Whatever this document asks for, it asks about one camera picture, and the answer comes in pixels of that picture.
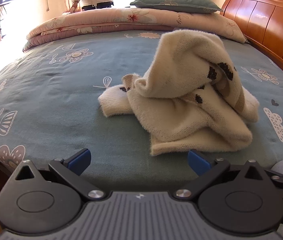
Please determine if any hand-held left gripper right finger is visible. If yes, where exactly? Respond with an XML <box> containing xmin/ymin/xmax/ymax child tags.
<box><xmin>174</xmin><ymin>149</ymin><xmax>267</xmax><ymax>202</ymax></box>

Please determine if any cream knit sweater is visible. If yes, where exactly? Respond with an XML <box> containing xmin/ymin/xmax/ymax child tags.
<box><xmin>98</xmin><ymin>29</ymin><xmax>260</xmax><ymax>157</ymax></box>

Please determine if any wooden headboard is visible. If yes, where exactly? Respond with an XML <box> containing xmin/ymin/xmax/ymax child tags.
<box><xmin>221</xmin><ymin>0</ymin><xmax>283</xmax><ymax>90</ymax></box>

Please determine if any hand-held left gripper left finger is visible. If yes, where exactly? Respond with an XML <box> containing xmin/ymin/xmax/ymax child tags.
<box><xmin>14</xmin><ymin>148</ymin><xmax>106</xmax><ymax>202</ymax></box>

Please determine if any green floral pillow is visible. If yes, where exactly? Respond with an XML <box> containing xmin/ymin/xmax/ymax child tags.
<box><xmin>130</xmin><ymin>0</ymin><xmax>224</xmax><ymax>14</ymax></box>

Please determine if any pink floral folded quilt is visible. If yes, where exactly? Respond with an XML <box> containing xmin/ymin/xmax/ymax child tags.
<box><xmin>23</xmin><ymin>7</ymin><xmax>247</xmax><ymax>53</ymax></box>

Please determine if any blue floral bed sheet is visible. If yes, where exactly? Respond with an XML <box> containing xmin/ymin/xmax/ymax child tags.
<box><xmin>0</xmin><ymin>30</ymin><xmax>283</xmax><ymax>188</ymax></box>

